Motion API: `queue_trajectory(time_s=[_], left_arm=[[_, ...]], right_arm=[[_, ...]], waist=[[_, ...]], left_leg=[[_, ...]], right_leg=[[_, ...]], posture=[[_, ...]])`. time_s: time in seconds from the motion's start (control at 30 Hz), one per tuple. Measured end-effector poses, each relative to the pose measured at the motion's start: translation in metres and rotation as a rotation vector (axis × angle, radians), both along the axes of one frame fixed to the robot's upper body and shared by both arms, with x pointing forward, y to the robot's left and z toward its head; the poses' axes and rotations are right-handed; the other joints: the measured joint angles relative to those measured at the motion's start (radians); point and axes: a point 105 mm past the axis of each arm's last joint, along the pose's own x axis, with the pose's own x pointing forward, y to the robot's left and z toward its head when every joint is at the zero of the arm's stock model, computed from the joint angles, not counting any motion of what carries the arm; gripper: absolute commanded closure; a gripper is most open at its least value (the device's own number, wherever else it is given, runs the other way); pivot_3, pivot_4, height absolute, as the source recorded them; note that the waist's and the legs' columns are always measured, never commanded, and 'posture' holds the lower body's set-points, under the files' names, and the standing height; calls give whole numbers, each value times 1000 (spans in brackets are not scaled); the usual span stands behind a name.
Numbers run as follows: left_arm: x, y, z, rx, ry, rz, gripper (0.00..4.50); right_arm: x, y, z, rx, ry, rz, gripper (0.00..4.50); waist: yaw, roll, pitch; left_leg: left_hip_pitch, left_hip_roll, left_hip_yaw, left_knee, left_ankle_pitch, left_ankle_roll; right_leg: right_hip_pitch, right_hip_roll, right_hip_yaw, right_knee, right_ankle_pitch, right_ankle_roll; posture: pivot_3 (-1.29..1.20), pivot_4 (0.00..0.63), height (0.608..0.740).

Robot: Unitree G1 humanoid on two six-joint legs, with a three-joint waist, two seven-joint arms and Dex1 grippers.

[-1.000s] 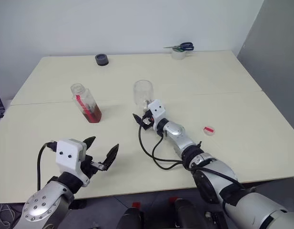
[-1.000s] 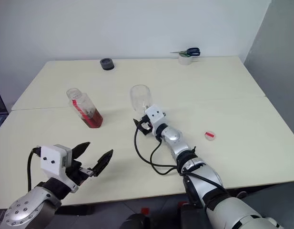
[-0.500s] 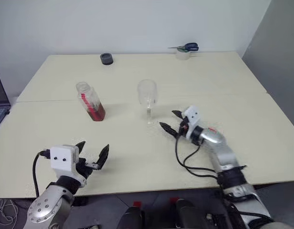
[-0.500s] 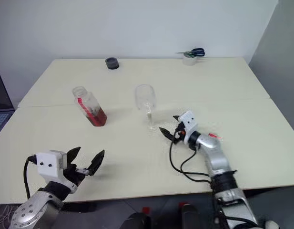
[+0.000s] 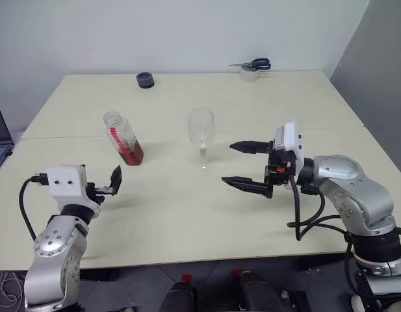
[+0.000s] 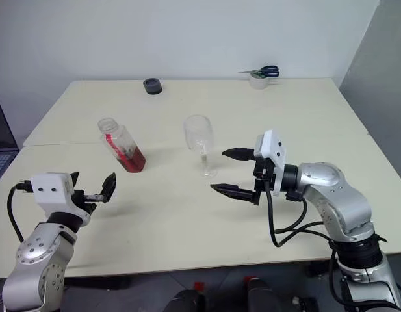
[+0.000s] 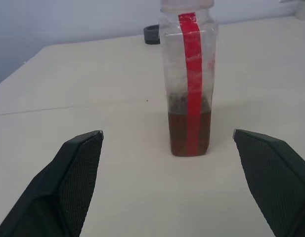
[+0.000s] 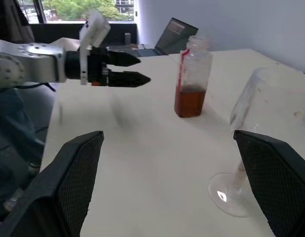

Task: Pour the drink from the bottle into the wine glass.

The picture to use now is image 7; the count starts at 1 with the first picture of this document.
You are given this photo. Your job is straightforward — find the clear bottle with red tape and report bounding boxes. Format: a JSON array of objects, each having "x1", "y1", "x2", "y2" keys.
[{"x1": 159, "y1": 0, "x2": 219, "y2": 158}]

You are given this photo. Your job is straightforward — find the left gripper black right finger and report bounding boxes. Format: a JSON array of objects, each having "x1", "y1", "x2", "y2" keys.
[{"x1": 232, "y1": 128, "x2": 305, "y2": 237}]

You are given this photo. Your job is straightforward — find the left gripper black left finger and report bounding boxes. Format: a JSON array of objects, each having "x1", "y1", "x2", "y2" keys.
[{"x1": 0, "y1": 130, "x2": 104, "y2": 237}]

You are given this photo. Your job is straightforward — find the dark grey round holder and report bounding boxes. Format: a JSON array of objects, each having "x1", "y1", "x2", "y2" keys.
[{"x1": 143, "y1": 24, "x2": 161, "y2": 45}]

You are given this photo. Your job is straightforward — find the white tape roll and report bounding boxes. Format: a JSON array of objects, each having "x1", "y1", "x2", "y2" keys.
[{"x1": 295, "y1": 0, "x2": 305, "y2": 21}]

